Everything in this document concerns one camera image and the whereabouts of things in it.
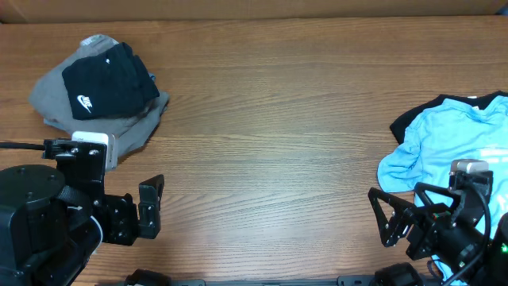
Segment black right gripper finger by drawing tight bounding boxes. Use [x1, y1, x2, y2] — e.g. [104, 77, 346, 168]
[368, 187, 416, 247]
[414, 183, 462, 209]

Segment black t-shirt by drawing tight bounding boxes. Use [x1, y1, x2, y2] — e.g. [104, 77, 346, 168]
[62, 42, 160, 120]

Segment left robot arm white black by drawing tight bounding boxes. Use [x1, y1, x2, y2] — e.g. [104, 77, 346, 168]
[1, 139, 164, 285]

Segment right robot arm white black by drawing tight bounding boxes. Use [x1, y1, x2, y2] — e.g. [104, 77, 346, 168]
[368, 171, 507, 285]

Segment black garment under blue shirt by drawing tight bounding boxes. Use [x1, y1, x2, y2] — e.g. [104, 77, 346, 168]
[390, 91, 507, 145]

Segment light blue t-shirt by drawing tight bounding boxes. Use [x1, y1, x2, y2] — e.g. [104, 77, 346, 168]
[376, 95, 508, 285]

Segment folded grey shorts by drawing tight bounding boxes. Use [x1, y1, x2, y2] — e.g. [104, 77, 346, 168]
[29, 34, 170, 157]

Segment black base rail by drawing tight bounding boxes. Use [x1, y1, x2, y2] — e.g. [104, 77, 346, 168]
[98, 269, 374, 286]

